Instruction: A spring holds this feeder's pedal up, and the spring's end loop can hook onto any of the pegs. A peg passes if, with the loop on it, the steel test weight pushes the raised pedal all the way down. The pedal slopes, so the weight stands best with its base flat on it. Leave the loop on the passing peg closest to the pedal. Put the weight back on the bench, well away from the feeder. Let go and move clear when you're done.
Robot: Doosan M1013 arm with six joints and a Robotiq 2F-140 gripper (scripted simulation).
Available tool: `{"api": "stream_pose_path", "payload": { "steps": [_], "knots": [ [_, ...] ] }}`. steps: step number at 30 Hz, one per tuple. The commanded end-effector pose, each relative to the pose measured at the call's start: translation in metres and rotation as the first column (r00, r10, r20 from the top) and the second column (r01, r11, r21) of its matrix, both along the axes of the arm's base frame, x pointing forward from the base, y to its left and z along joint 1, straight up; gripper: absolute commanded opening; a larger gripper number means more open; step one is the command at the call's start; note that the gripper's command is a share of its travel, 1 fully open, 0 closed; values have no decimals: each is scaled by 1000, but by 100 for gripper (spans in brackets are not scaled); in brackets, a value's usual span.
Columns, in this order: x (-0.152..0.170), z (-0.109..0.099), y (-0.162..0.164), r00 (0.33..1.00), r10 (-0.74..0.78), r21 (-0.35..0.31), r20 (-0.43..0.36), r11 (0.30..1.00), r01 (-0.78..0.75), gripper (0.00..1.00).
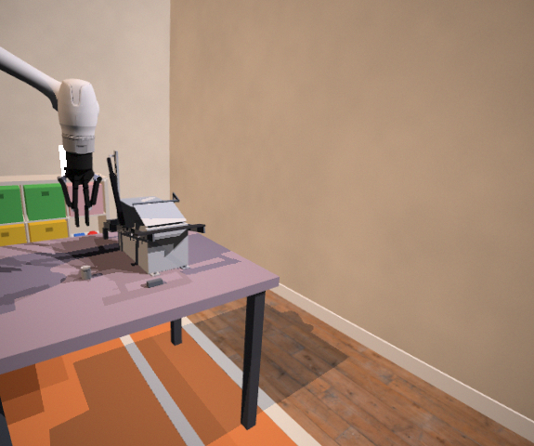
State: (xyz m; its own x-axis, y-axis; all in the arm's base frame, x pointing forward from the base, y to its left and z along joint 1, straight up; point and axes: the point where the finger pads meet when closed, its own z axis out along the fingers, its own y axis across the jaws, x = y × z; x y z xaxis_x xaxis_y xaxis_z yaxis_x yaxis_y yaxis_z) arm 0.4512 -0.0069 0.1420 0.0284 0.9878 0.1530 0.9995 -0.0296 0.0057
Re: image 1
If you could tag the grey metal cylinder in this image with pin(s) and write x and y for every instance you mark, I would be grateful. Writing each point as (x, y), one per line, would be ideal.
(86, 272)

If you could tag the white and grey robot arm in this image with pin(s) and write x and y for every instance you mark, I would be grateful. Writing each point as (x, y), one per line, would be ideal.
(73, 99)

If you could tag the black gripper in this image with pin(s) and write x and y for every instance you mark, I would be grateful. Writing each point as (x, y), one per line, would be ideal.
(83, 163)

